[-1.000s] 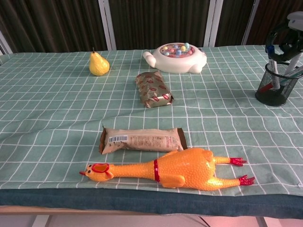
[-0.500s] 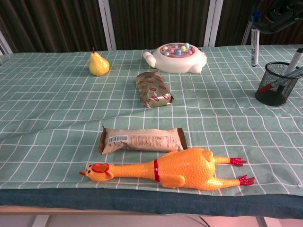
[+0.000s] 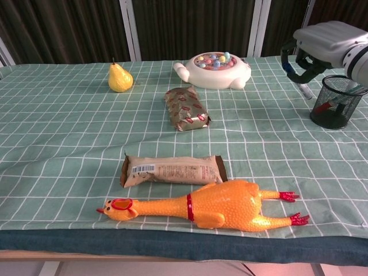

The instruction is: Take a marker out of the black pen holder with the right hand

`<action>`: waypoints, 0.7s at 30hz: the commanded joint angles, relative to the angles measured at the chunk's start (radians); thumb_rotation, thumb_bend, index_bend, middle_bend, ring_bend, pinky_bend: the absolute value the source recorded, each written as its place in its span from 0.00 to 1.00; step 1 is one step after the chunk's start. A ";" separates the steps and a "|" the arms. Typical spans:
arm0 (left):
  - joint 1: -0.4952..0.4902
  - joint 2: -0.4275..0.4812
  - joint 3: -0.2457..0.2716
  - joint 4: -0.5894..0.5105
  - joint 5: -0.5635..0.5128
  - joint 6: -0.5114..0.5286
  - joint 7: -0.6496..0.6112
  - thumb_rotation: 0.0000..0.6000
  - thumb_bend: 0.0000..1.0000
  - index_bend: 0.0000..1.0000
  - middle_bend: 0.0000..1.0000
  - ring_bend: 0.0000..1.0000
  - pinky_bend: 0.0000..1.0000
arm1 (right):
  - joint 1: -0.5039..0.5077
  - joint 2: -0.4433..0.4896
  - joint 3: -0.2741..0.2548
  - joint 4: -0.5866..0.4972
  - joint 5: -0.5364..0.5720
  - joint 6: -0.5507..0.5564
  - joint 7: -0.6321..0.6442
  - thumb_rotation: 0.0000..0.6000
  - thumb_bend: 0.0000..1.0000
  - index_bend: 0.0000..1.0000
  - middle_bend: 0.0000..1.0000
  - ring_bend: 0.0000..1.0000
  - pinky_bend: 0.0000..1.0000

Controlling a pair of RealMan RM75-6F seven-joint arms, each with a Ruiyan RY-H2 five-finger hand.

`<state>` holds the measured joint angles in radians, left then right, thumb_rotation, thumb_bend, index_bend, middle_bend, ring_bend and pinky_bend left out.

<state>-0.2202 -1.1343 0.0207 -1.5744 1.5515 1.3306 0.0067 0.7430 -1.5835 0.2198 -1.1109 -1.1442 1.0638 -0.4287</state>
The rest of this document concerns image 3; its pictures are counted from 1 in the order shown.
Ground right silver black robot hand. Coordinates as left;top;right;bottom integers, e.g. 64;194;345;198
280;20;368;85

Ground white marker with blue cap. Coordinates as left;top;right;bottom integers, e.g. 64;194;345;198
282;54;314;101

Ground red object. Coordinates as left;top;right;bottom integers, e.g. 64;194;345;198
314;100;336;115

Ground black mesh pen holder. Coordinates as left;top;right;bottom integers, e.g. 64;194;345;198
309;75;368;130

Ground white round fishing game toy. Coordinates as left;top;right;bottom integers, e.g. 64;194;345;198
173;51;252;90

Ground dark pleated curtain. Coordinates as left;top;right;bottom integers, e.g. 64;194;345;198
0;0;368;66

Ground gold red snack package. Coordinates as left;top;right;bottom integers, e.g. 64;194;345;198
164;85;212;132

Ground yellow rubber chicken toy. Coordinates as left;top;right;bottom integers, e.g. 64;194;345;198
95;180;311;233

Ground brown beige snack bar wrapper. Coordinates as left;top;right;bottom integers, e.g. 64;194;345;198
120;154;228;189

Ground yellow plastic pear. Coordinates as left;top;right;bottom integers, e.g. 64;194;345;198
108;57;134;93

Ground green white checked tablecloth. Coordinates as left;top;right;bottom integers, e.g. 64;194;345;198
0;55;368;257

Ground thin grey frame post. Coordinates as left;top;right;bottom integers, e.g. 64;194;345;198
293;0;316;55

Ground white frame post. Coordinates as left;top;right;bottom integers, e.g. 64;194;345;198
118;0;142;62
246;0;272;58
0;36;16;67

